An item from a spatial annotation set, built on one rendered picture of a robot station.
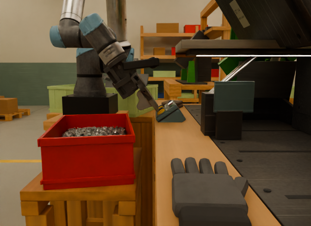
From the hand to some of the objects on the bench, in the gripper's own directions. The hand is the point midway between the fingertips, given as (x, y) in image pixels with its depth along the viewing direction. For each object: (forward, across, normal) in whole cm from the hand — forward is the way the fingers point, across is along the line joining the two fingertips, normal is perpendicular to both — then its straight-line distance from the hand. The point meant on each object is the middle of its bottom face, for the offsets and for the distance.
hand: (157, 107), depth 88 cm
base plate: (+25, +14, +24) cm, 37 cm away
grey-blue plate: (+14, +23, +12) cm, 29 cm away
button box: (+9, -5, -1) cm, 11 cm away
